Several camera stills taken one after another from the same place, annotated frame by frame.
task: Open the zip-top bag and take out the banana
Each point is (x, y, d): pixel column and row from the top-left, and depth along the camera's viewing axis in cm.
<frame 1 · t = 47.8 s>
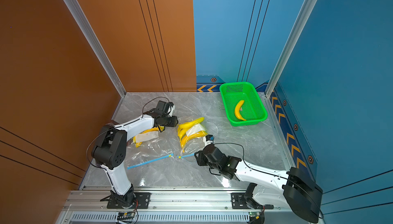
left hand: (176, 119, 98), fingers open
right hand: (195, 155, 80), fingers open
green plastic perforated basket: (253, 110, 111), on the table
yellow banana in basket: (237, 110, 108), point 3 cm above the table
clear zip bag with bananas: (191, 132, 91), point 8 cm above the table
empty clear zip bag: (154, 153, 89), point 2 cm above the table

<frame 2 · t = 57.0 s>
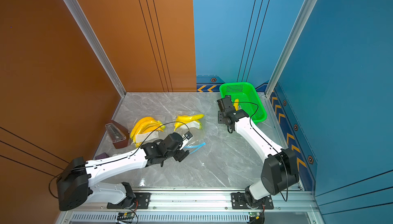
left hand: (183, 142, 83), fingers open
right hand: (225, 115, 87), fingers open
clear zip bag with bananas: (182, 125, 96), point 7 cm above the table
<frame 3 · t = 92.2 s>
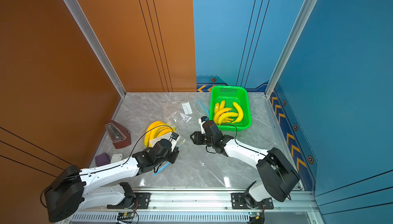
left hand: (178, 146, 85), fingers closed
right hand: (192, 136, 85), fingers open
green plastic perforated basket: (230, 94, 118), point 3 cm above the table
clear zip bag with bananas: (188, 111, 100), point 9 cm above the table
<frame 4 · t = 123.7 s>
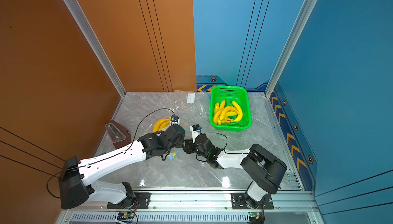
left hand: (181, 133, 79), fingers closed
right hand: (181, 141, 84), fingers open
clear zip bag with bananas: (191, 107, 105), point 7 cm above the table
